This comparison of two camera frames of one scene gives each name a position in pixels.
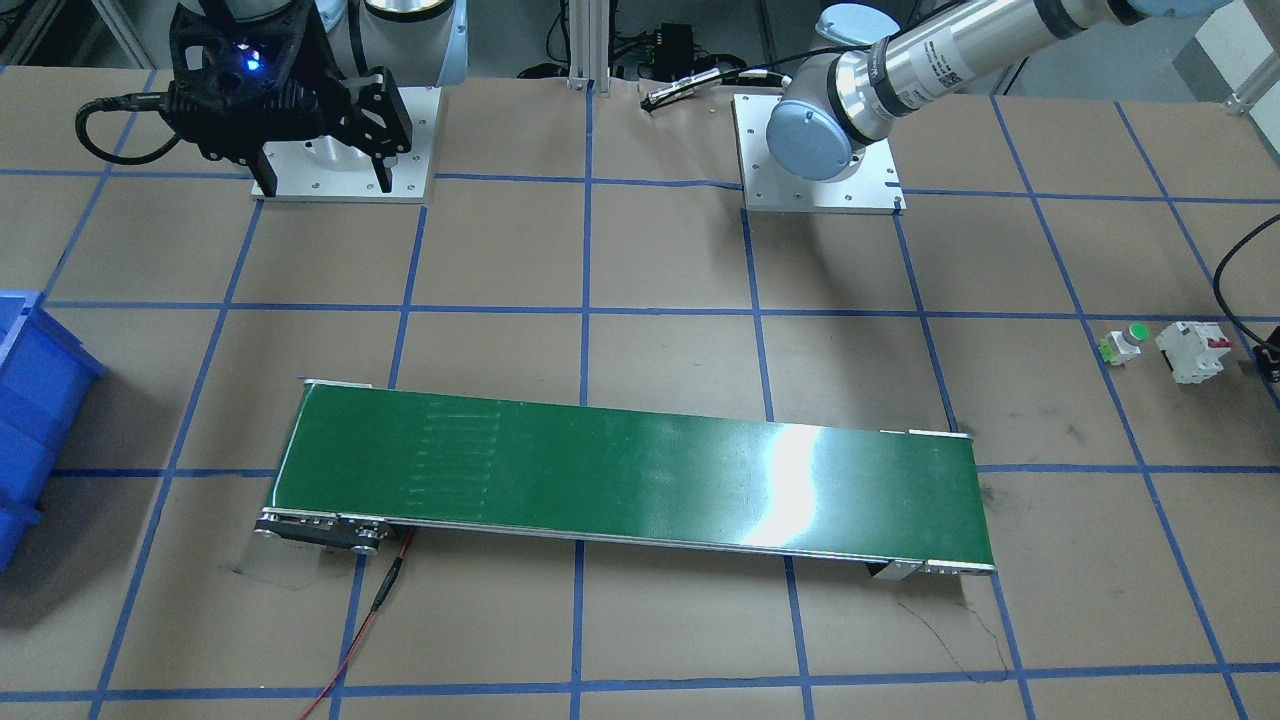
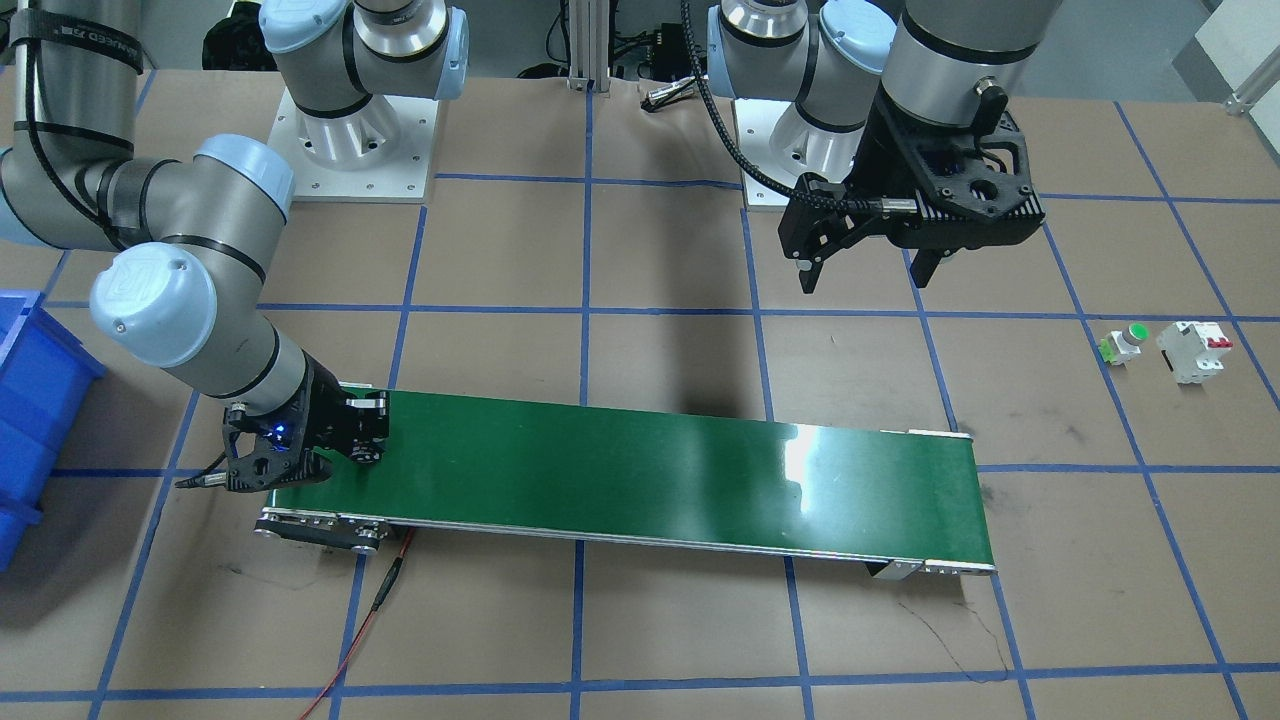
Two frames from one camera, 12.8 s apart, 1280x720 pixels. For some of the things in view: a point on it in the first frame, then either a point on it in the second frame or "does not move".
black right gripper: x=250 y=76 → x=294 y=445
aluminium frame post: x=589 y=28 does not move
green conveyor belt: x=363 y=460 does not move
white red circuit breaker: x=1193 y=349 does not move
